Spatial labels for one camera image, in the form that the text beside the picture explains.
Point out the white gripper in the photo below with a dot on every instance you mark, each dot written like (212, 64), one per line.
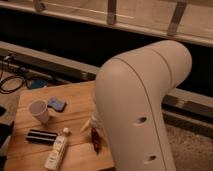
(94, 122)

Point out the dark red pepper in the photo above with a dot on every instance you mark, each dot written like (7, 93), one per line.
(96, 140)

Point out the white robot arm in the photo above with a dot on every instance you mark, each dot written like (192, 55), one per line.
(129, 90)

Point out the blue sponge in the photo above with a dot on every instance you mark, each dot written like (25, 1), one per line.
(56, 104)

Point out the white paper cup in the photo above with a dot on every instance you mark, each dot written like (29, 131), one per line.
(39, 110)

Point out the white plastic bottle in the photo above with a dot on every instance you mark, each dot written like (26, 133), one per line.
(54, 158)

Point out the black rectangular box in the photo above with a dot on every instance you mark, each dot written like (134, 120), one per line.
(37, 136)

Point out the blue object on floor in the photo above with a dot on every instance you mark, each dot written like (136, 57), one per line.
(36, 83)

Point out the dark object at left edge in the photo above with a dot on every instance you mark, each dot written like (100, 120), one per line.
(6, 127)

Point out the metal railing frame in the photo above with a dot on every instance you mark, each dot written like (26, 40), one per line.
(183, 20)

